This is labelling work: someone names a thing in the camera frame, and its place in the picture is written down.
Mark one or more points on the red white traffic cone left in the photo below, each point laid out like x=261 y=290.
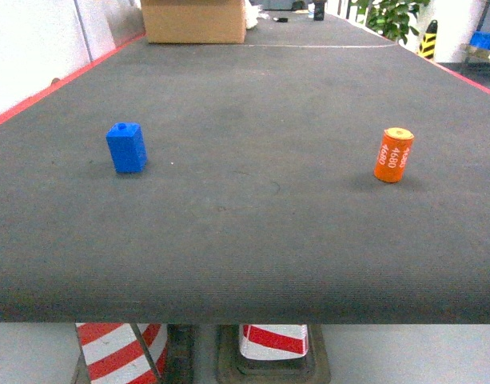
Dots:
x=123 y=353

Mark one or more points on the yellow black traffic cone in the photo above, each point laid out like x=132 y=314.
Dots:
x=427 y=45

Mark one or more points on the dark grey conveyor belt mat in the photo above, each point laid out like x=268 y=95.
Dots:
x=258 y=201

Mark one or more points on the red white traffic cone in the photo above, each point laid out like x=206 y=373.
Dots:
x=273 y=342
x=123 y=353

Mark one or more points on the red white traffic cone right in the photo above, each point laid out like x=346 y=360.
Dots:
x=273 y=342

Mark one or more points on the red conveyor side rail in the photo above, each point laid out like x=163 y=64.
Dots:
x=35 y=98

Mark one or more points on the white plastic bag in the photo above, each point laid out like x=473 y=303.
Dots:
x=251 y=14

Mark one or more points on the green potted plant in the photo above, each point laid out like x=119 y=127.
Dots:
x=390 y=18

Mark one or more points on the orange cylindrical cap 4680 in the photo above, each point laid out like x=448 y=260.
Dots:
x=393 y=154

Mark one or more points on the brown cardboard box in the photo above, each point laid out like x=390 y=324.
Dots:
x=194 y=22

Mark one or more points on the blue square plastic part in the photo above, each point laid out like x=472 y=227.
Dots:
x=127 y=147

